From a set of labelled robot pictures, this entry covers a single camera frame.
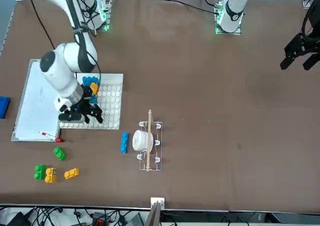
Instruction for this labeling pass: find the green two-stud toy block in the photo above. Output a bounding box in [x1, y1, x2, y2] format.
[53, 147, 68, 161]
[33, 164, 47, 180]

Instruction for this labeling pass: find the blue whiteboard eraser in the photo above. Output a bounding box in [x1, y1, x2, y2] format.
[0, 96, 11, 119]

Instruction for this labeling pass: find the white studded baseplate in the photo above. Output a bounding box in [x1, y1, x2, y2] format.
[59, 73, 125, 131]

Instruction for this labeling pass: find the metal-framed whiteboard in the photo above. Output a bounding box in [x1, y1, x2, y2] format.
[11, 58, 69, 143]

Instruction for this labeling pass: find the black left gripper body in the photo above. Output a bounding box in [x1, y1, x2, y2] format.
[284, 33, 320, 59]

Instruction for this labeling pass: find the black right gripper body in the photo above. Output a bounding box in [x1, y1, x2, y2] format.
[76, 85, 94, 115]

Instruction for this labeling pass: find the yellow two-stud toy block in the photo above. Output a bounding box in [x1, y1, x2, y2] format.
[89, 82, 100, 96]
[44, 167, 58, 184]
[64, 168, 80, 180]

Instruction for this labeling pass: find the wooden rack rod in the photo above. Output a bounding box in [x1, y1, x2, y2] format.
[146, 110, 153, 172]

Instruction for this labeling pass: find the white wire cup rack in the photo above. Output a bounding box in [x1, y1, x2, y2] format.
[138, 120, 163, 171]

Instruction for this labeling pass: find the aluminium camera post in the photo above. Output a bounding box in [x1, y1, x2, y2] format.
[144, 197, 166, 226]

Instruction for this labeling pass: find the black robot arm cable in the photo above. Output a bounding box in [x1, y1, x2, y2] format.
[86, 49, 102, 88]
[24, 0, 56, 51]

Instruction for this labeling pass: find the red and white marker pen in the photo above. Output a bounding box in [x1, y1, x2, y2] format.
[38, 131, 63, 143]

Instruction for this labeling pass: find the black base cable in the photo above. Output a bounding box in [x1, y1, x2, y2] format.
[159, 0, 222, 16]

